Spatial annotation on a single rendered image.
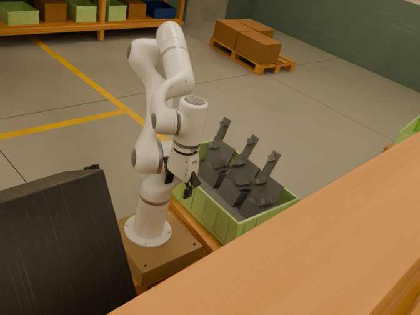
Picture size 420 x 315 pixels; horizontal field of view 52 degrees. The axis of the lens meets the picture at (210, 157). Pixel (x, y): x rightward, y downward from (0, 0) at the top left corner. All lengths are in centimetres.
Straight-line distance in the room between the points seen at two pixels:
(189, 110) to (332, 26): 747
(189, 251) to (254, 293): 148
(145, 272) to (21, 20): 488
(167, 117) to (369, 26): 719
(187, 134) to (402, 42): 695
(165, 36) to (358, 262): 122
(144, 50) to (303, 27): 746
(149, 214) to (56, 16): 494
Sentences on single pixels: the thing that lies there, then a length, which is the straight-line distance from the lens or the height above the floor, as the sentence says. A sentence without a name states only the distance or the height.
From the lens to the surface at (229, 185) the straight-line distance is 215.
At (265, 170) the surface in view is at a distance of 209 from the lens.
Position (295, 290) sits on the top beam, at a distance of 27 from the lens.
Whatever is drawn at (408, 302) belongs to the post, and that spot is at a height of 168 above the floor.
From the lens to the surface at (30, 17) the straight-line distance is 619.
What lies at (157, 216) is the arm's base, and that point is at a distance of 165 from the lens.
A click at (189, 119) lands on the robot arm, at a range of 123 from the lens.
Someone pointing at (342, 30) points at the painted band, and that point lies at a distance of 849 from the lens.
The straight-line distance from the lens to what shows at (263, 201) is 206.
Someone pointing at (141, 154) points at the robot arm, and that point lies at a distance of 148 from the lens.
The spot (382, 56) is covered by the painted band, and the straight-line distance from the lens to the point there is 816.
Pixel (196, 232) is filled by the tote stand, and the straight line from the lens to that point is 204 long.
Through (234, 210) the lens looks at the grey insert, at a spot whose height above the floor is 85.
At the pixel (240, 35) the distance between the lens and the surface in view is 672.
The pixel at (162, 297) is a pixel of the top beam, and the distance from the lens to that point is 24.
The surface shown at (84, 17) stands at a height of 32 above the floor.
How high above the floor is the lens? 213
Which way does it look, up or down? 31 degrees down
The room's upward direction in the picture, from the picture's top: 13 degrees clockwise
